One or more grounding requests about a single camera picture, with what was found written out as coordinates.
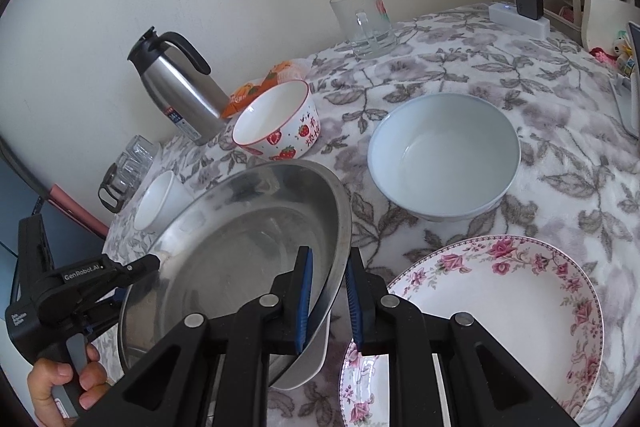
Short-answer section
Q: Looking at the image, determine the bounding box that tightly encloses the dark blue cabinet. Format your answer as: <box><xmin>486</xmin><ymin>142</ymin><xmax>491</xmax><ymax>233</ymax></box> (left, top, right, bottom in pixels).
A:
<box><xmin>0</xmin><ymin>147</ymin><xmax>51</xmax><ymax>258</ymax></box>

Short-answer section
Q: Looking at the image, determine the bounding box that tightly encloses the white cup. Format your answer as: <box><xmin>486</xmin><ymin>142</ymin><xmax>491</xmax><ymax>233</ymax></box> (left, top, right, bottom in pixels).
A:
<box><xmin>132</xmin><ymin>170</ymin><xmax>193</xmax><ymax>233</ymax></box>

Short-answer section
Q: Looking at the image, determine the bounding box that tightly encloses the orange snack packet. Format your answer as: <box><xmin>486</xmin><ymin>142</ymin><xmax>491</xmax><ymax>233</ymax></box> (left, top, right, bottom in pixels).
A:
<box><xmin>220</xmin><ymin>59</ymin><xmax>311</xmax><ymax>120</ymax></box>

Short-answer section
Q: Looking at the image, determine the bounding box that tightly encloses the glass mug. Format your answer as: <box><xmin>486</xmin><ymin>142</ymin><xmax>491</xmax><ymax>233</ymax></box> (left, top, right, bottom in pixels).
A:
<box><xmin>329</xmin><ymin>0</ymin><xmax>398</xmax><ymax>60</ymax></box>

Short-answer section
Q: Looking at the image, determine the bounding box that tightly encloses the white power strip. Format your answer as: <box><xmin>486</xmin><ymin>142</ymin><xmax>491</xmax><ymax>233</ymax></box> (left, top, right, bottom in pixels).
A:
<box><xmin>488</xmin><ymin>2</ymin><xmax>551</xmax><ymax>38</ymax></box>

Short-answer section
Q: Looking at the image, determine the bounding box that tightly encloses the small colourful toy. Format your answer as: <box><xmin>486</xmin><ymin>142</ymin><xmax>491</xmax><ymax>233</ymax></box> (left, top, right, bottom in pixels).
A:
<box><xmin>612</xmin><ymin>32</ymin><xmax>637</xmax><ymax>74</ymax></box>

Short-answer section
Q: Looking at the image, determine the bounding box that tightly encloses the floral tablecloth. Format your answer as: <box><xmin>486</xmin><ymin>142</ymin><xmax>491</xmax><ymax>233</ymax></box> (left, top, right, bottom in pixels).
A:
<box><xmin>102</xmin><ymin>2</ymin><xmax>640</xmax><ymax>427</ymax></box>

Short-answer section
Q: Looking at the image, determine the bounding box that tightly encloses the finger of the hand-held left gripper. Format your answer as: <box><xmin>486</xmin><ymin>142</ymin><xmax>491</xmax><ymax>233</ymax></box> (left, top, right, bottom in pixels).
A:
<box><xmin>106</xmin><ymin>253</ymin><xmax>162</xmax><ymax>291</ymax></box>
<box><xmin>82</xmin><ymin>289</ymin><xmax>126</xmax><ymax>335</ymax></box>

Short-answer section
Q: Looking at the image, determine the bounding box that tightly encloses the stainless steel thermos jug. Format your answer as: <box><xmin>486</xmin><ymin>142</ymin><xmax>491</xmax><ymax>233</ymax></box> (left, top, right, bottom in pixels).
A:
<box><xmin>126</xmin><ymin>27</ymin><xmax>233</xmax><ymax>146</ymax></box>

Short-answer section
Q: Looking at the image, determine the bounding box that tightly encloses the large white bowl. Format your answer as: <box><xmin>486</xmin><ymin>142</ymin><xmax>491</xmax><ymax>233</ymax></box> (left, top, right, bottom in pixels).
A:
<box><xmin>367</xmin><ymin>93</ymin><xmax>522</xmax><ymax>223</ymax></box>

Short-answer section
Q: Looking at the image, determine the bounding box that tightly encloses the pink floral plate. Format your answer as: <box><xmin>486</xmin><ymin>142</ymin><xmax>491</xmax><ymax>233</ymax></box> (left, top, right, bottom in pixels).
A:
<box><xmin>340</xmin><ymin>234</ymin><xmax>605</xmax><ymax>427</ymax></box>

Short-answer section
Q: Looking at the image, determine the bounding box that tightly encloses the small drinking glass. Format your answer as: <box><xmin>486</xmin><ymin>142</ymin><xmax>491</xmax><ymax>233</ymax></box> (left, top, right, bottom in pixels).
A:
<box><xmin>124</xmin><ymin>134</ymin><xmax>161</xmax><ymax>168</ymax></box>
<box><xmin>116</xmin><ymin>154</ymin><xmax>147</xmax><ymax>188</ymax></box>

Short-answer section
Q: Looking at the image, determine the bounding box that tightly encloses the pink board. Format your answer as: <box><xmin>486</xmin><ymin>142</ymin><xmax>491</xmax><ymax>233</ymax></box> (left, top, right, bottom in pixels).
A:
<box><xmin>47</xmin><ymin>184</ymin><xmax>109</xmax><ymax>239</ymax></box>

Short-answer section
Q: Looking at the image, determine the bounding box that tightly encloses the white dish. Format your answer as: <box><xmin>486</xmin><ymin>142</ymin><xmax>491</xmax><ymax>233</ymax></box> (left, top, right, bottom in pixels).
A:
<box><xmin>272</xmin><ymin>321</ymin><xmax>331</xmax><ymax>391</ymax></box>

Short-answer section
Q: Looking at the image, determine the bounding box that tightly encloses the stainless steel basin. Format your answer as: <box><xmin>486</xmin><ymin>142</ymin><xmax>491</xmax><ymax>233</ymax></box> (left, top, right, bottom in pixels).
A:
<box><xmin>117</xmin><ymin>159</ymin><xmax>353</xmax><ymax>390</ymax></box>

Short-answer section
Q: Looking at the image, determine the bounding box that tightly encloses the glass teapot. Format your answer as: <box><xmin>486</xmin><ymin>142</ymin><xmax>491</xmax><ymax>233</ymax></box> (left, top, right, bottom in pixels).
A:
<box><xmin>97</xmin><ymin>164</ymin><xmax>138</xmax><ymax>214</ymax></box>

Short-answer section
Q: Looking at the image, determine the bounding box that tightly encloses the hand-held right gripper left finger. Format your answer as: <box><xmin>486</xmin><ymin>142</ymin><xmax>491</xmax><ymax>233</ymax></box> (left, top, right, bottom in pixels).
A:
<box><xmin>75</xmin><ymin>246</ymin><xmax>314</xmax><ymax>427</ymax></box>

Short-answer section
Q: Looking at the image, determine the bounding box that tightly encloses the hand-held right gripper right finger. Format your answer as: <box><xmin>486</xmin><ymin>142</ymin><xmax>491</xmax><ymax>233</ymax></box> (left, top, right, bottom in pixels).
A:
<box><xmin>344</xmin><ymin>247</ymin><xmax>581</xmax><ymax>427</ymax></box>

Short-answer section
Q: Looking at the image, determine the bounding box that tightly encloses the person's left hand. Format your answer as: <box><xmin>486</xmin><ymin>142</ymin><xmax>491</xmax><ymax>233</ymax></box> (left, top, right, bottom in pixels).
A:
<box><xmin>27</xmin><ymin>343</ymin><xmax>109</xmax><ymax>427</ymax></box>

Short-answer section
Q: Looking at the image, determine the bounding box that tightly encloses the strawberry print bowl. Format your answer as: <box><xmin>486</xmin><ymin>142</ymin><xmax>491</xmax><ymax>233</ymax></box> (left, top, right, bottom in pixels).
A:
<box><xmin>231</xmin><ymin>79</ymin><xmax>321</xmax><ymax>160</ymax></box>

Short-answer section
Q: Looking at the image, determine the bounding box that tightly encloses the white container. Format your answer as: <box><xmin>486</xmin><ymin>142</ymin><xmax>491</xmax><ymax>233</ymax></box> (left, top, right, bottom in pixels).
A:
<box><xmin>609</xmin><ymin>72</ymin><xmax>640</xmax><ymax>134</ymax></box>

